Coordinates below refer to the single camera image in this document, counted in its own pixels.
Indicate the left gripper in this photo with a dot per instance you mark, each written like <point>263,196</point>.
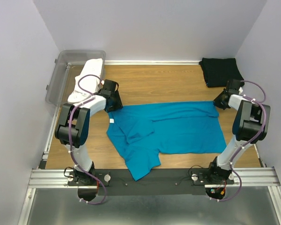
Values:
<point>118,104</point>

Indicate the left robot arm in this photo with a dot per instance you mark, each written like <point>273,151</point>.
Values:
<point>72,129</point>

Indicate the white table edge rail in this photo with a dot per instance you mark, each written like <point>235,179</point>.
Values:
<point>152,62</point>

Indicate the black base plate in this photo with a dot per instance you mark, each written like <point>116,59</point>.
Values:
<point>119,182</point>

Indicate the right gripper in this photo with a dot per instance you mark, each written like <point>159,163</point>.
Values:
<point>216,101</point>

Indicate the white t shirt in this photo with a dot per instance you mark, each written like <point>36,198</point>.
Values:
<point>87,81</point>

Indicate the blue t shirt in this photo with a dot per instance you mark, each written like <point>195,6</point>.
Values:
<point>140,133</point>

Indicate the clear plastic bin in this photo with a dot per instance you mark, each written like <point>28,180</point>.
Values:
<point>66,60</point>

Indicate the aluminium frame rail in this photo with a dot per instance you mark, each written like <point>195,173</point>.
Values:
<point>248,177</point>

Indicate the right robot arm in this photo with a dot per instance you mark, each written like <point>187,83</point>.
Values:
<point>250,126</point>

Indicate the folded black t shirt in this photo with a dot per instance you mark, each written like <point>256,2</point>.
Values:
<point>217,72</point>

